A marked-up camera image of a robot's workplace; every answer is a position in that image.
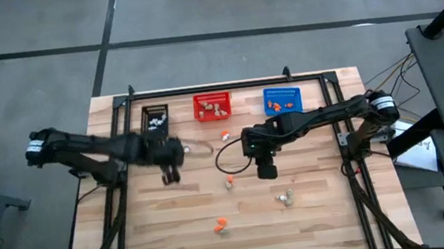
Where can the black aluminium table frame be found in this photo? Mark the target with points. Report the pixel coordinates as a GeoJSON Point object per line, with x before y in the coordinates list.
{"type": "Point", "coordinates": [242, 84]}

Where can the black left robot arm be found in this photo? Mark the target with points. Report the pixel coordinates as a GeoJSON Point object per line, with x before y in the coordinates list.
{"type": "Point", "coordinates": [82, 146]}

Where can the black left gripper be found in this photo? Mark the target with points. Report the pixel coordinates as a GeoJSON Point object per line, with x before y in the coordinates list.
{"type": "Point", "coordinates": [164, 153]}

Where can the black table clamp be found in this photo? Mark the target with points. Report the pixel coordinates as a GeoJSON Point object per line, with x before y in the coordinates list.
{"type": "Point", "coordinates": [131, 92]}
{"type": "Point", "coordinates": [286, 74]}

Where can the silver mounting bracket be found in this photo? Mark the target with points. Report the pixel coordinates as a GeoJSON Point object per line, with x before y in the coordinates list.
{"type": "Point", "coordinates": [343, 140]}

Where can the black desk leg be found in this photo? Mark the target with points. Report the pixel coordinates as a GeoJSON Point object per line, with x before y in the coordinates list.
{"type": "Point", "coordinates": [409, 134]}

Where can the white paper sheet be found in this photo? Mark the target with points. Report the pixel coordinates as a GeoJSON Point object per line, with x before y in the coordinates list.
{"type": "Point", "coordinates": [420, 156]}

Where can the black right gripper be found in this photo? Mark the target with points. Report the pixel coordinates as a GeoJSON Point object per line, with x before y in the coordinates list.
{"type": "Point", "coordinates": [265, 155]}

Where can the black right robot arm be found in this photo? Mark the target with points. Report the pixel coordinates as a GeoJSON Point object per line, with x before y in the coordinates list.
{"type": "Point", "coordinates": [330, 114]}

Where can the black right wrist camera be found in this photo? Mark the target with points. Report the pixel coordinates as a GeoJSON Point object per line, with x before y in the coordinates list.
{"type": "Point", "coordinates": [267, 171]}

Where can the red plastic basket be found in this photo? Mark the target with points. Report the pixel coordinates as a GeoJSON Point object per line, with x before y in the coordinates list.
{"type": "Point", "coordinates": [225, 99]}

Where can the blue plastic basket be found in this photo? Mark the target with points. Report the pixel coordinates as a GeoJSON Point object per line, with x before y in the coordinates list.
{"type": "Point", "coordinates": [285, 92]}

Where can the orange plastic skeleton figure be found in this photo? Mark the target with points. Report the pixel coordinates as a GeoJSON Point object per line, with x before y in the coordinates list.
{"type": "Point", "coordinates": [270, 103]}
{"type": "Point", "coordinates": [225, 133]}
{"type": "Point", "coordinates": [230, 178]}
{"type": "Point", "coordinates": [288, 105]}
{"type": "Point", "coordinates": [222, 221]}
{"type": "Point", "coordinates": [217, 228]}
{"type": "Point", "coordinates": [276, 108]}

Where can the black plastic basket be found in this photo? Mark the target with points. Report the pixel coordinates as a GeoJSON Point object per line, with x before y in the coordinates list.
{"type": "Point", "coordinates": [143, 116]}

